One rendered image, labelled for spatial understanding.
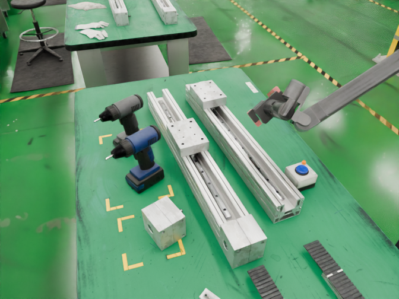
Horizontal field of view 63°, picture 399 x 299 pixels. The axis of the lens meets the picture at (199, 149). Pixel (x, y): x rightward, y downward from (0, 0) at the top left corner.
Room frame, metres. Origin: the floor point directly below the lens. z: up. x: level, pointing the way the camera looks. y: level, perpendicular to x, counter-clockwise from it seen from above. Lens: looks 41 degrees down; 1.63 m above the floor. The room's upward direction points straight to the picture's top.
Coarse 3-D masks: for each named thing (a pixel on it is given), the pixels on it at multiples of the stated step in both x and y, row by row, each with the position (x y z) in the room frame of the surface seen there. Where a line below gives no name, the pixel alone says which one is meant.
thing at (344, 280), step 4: (344, 276) 0.43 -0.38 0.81; (336, 280) 0.42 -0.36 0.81; (340, 280) 0.42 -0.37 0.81; (344, 280) 0.42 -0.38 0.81; (348, 280) 0.42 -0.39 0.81; (332, 284) 0.41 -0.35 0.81; (336, 284) 0.41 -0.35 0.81; (340, 284) 0.41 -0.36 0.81; (344, 284) 0.41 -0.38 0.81; (336, 288) 0.40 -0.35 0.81
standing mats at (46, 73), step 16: (48, 0) 5.79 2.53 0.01; (64, 0) 5.77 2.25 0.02; (64, 32) 4.33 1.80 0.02; (208, 32) 4.29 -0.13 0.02; (64, 48) 3.80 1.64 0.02; (192, 48) 3.78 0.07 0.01; (208, 48) 3.78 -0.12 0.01; (16, 64) 3.39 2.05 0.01; (32, 64) 3.38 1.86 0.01; (48, 64) 3.37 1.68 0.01; (64, 64) 3.37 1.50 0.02; (16, 80) 3.01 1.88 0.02; (32, 80) 3.01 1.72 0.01; (48, 80) 3.00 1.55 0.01; (64, 80) 3.00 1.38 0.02
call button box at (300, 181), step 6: (288, 168) 0.82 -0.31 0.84; (294, 168) 0.82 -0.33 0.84; (288, 174) 0.81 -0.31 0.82; (294, 174) 0.79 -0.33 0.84; (300, 174) 0.78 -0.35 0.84; (306, 174) 0.79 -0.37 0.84; (312, 174) 0.79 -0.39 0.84; (294, 180) 0.77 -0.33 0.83; (300, 180) 0.76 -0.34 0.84; (306, 180) 0.77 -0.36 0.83; (312, 180) 0.78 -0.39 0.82; (300, 186) 0.76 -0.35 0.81; (306, 186) 0.77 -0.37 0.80; (312, 186) 0.78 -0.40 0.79
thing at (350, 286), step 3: (351, 282) 0.41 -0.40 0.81; (345, 285) 0.41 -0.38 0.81; (348, 285) 0.41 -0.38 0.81; (351, 285) 0.41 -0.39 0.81; (354, 285) 0.41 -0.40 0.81; (339, 288) 0.40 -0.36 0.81; (342, 288) 0.40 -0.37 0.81; (345, 288) 0.40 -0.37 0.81; (348, 288) 0.40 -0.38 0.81; (351, 288) 0.40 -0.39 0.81; (354, 288) 0.40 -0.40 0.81; (339, 291) 0.39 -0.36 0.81; (342, 291) 0.39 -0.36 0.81; (345, 291) 0.39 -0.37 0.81; (348, 291) 0.39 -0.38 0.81; (342, 294) 0.38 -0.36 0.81
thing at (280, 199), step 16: (192, 96) 1.28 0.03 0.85; (208, 112) 1.14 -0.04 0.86; (224, 112) 1.14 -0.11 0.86; (208, 128) 1.11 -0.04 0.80; (224, 128) 1.02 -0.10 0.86; (240, 128) 1.02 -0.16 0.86; (224, 144) 0.96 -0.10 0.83; (240, 144) 0.96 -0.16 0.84; (256, 144) 0.92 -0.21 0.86; (240, 160) 0.85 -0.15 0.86; (256, 160) 0.88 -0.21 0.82; (272, 160) 0.83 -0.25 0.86; (240, 176) 0.83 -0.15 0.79; (256, 176) 0.76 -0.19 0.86; (272, 176) 0.78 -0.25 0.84; (256, 192) 0.73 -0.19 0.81; (272, 192) 0.69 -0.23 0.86; (288, 192) 0.70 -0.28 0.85; (272, 208) 0.65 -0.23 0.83; (288, 208) 0.65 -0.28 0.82
